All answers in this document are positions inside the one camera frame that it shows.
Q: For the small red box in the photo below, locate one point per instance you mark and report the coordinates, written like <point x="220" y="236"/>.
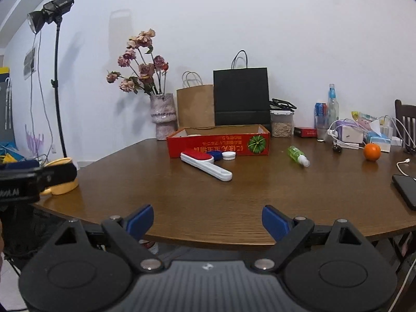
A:
<point x="305" y="132"/>

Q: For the dried pink flower bouquet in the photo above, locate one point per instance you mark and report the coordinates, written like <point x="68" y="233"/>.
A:
<point x="148" y="71"/>

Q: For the red white lint brush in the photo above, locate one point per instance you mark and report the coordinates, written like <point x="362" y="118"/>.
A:
<point x="205" y="163"/>

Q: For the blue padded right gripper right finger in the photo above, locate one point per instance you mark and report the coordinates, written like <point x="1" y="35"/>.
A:
<point x="289" y="234"/>

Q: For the yellow cup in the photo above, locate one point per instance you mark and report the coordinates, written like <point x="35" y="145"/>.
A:
<point x="64" y="179"/>

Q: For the blue tissue box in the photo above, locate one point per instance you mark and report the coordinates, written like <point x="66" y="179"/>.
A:
<point x="379" y="139"/>

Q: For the green spray bottle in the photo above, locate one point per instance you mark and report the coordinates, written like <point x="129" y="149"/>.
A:
<point x="298" y="156"/>

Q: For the clear plastic water bottle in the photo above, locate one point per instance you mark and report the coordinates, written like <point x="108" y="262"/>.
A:
<point x="332" y="105"/>

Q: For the blue round lid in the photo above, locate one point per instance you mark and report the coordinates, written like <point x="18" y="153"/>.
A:
<point x="217" y="155"/>

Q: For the brown paper shopping bag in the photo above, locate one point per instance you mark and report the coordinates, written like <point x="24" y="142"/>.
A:
<point x="195" y="102"/>

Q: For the blue drink can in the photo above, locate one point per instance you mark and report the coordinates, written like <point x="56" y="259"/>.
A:
<point x="321" y="120"/>

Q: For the clear plastic grain container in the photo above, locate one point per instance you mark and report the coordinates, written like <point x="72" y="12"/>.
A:
<point x="281" y="123"/>

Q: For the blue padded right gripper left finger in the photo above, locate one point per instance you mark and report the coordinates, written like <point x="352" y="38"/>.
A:
<point x="124" y="235"/>

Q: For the black paper shopping bag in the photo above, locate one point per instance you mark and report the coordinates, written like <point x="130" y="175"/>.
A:
<point x="241" y="94"/>

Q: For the white small jar lid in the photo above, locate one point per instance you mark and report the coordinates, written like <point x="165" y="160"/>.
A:
<point x="228" y="155"/>

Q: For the purple tissue pack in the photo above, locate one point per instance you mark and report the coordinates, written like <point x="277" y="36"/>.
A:
<point x="349" y="132"/>

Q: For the black glasses on container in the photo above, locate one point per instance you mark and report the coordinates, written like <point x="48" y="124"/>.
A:
<point x="278" y="104"/>

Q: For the dark wooden chair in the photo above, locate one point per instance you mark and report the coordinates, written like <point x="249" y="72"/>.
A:
<point x="405" y="123"/>

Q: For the orange fruit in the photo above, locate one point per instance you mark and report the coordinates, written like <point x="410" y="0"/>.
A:
<point x="372" y="152"/>

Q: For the red cardboard tray box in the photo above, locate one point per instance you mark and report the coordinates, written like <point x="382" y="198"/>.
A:
<point x="245" y="140"/>

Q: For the pink textured flower vase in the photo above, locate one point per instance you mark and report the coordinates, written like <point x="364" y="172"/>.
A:
<point x="163" y="113"/>

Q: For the black smartphone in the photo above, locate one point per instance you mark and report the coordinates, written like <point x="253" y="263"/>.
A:
<point x="406" y="187"/>

